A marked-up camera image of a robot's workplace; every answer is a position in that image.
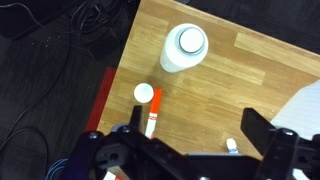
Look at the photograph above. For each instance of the blue marker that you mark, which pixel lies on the blue marker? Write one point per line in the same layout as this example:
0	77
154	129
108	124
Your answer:
231	146

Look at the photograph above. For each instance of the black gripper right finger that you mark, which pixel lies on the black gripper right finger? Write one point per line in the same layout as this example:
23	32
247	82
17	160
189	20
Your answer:
256	130

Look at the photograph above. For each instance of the white marker with orange cap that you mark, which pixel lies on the white marker with orange cap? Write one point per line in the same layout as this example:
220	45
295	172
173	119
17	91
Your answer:
155	106

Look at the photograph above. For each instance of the white paper sheet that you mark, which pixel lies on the white paper sheet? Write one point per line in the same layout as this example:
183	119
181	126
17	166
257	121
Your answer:
300	113

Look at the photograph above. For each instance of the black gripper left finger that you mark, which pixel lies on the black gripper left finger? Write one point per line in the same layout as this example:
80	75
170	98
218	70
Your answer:
136	118

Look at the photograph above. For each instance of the small white round cap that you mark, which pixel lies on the small white round cap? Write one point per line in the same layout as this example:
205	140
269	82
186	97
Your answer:
144	92

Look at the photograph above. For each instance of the red table leg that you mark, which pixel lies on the red table leg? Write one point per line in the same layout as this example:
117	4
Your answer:
100	100

